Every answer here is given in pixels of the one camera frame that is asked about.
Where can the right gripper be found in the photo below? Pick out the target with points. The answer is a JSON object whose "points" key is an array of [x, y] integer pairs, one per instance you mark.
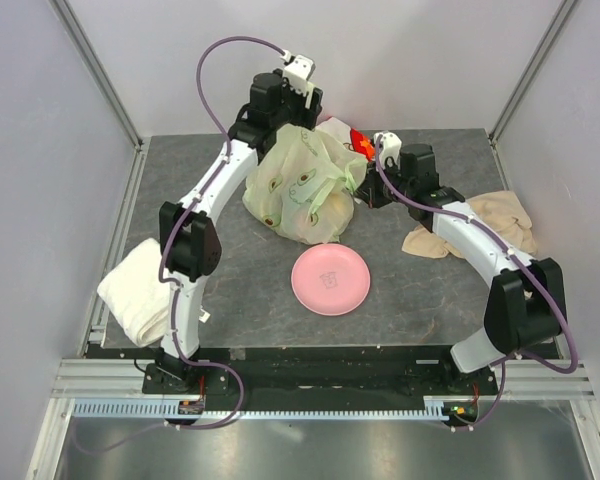
{"points": [[369, 189]]}

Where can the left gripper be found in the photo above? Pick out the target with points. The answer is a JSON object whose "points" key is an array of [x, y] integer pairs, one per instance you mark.
{"points": [[307, 118]]}

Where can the green avocado print plastic bag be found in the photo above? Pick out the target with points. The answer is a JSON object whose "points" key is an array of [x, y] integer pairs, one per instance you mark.
{"points": [[303, 188]]}

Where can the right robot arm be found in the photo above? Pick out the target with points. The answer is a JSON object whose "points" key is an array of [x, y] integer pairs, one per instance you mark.
{"points": [[526, 304]]}

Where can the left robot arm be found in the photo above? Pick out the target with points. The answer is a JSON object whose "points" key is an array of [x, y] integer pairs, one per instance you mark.
{"points": [[189, 243]]}

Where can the white red cartoon bag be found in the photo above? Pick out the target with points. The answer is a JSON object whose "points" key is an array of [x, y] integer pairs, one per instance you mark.
{"points": [[349, 137]]}

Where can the pink plate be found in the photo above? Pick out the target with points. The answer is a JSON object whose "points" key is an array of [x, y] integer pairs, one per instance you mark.
{"points": [[330, 279]]}

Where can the beige crumpled cloth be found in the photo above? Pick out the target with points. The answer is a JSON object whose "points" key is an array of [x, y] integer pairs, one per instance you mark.
{"points": [[500, 210]]}

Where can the white folded towel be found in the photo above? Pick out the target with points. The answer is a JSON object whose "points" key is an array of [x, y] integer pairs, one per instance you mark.
{"points": [[136, 298]]}

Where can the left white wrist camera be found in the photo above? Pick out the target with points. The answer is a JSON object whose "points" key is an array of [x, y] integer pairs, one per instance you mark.
{"points": [[297, 71]]}

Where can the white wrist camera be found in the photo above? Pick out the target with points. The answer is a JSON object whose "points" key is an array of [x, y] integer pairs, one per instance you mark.
{"points": [[297, 71], [387, 146]]}

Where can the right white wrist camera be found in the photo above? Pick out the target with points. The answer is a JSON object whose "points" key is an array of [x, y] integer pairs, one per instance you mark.
{"points": [[387, 146]]}

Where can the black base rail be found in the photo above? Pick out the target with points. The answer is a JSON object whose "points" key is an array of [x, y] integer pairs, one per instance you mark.
{"points": [[411, 371]]}

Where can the slotted cable duct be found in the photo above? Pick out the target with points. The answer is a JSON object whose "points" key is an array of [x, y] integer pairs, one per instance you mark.
{"points": [[177, 410]]}

